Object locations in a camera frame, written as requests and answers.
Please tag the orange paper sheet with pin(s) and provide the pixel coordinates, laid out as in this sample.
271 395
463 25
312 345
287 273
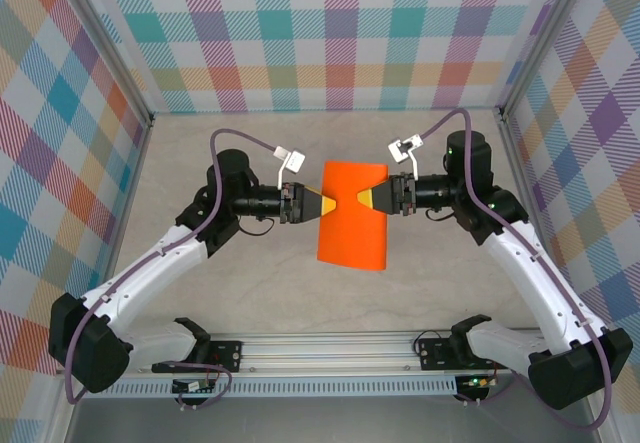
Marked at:
352 238

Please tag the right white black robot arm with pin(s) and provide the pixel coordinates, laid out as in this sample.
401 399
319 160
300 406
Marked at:
540 283

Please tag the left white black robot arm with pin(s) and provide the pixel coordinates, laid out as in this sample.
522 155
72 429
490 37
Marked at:
150 273

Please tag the right small circuit board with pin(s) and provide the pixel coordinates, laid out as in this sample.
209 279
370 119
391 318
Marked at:
477 382

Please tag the small circuit board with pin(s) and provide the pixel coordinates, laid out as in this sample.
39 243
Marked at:
477 382
190 387

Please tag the left small circuit board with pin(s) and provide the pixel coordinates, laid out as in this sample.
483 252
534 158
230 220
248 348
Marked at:
190 387

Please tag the right aluminium table side rail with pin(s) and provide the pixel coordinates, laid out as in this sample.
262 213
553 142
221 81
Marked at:
515 163

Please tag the aluminium table side rail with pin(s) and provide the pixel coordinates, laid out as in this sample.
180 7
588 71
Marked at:
135 183
515 163

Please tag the left aluminium table side rail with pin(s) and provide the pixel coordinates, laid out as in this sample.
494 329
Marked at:
135 183

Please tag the aluminium mounting rail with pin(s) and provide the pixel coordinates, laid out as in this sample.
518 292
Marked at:
325 353

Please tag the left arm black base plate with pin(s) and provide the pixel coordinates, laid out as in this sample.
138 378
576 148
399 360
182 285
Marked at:
232 355

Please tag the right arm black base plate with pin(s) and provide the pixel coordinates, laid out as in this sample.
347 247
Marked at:
435 357

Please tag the right aluminium frame post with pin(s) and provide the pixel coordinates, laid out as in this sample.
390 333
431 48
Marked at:
547 38

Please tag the aluminium frame post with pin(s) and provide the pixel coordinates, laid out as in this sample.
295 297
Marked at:
547 38
100 38

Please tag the left aluminium frame post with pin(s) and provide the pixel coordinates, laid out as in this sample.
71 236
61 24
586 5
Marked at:
100 38

